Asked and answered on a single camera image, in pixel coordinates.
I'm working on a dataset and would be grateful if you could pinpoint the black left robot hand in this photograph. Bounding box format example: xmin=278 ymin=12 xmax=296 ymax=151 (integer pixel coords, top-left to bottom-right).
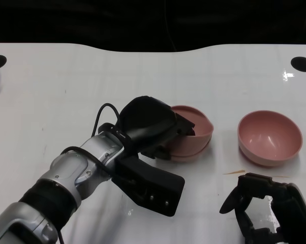
xmin=116 ymin=96 xmax=197 ymax=161

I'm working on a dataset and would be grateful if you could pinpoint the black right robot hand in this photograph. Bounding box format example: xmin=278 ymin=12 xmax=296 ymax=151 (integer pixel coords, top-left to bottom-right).
xmin=219 ymin=172 xmax=306 ymax=244

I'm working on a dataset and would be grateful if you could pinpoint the pink plastic bowl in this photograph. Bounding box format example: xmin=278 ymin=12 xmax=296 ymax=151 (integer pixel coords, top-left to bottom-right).
xmin=171 ymin=137 xmax=212 ymax=164
xmin=165 ymin=105 xmax=215 ymax=157
xmin=237 ymin=110 xmax=303 ymax=168

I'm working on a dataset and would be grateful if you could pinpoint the black backdrop cloth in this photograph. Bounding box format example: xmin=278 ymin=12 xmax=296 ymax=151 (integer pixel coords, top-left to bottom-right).
xmin=0 ymin=0 xmax=306 ymax=53

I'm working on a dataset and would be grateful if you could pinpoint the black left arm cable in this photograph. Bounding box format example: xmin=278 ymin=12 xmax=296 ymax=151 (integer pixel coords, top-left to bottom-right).
xmin=58 ymin=103 xmax=126 ymax=244

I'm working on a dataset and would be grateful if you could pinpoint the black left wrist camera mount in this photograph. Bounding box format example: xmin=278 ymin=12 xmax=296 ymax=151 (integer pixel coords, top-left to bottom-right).
xmin=111 ymin=152 xmax=186 ymax=217

